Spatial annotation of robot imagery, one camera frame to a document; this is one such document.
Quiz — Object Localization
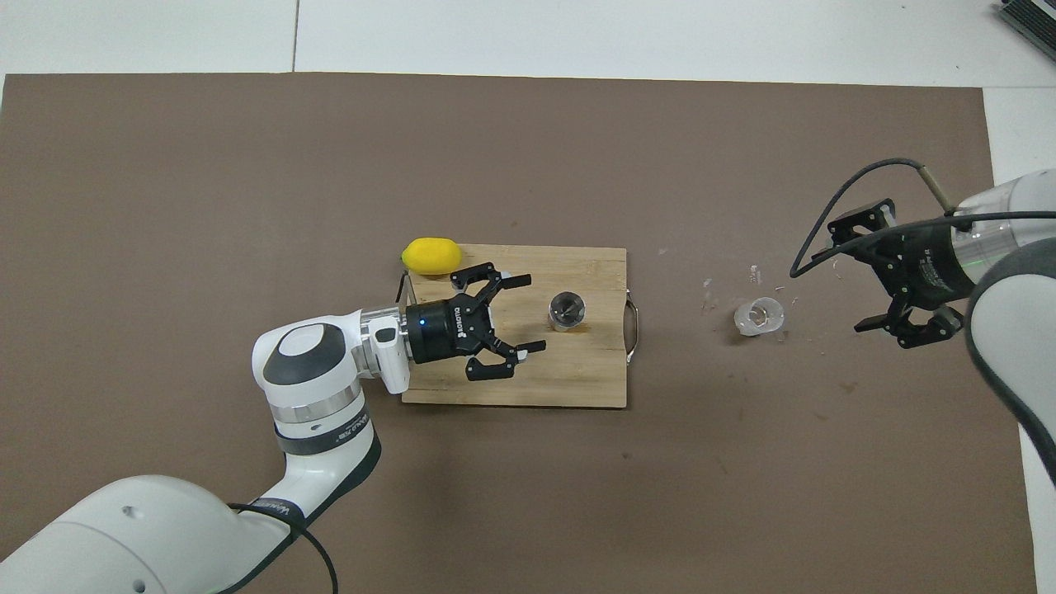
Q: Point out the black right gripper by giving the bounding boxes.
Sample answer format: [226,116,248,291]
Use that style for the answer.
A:
[827,198,976,349]

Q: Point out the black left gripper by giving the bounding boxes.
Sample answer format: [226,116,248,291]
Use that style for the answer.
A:
[406,262,547,382]

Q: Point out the clear glass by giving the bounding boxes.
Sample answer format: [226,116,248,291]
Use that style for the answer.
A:
[549,290,587,332]

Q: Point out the clear plastic cup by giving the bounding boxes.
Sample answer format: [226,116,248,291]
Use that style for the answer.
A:
[734,297,785,339]

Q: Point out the yellow lemon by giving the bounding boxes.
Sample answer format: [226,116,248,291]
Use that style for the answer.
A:
[401,238,463,276]

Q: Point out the wooden cutting board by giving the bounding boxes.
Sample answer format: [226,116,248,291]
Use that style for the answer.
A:
[402,244,628,408]

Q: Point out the brown table mat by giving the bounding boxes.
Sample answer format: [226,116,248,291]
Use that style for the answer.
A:
[0,73,1039,594]

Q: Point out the grey striped device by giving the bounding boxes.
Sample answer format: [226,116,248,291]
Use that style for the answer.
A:
[994,0,1056,63]

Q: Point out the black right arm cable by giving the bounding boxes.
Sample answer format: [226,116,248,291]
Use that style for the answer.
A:
[790,158,1056,278]

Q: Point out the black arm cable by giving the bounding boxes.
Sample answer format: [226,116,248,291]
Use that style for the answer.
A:
[790,158,1056,278]
[227,502,339,594]

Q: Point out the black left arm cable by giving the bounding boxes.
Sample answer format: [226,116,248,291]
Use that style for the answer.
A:
[227,502,339,594]

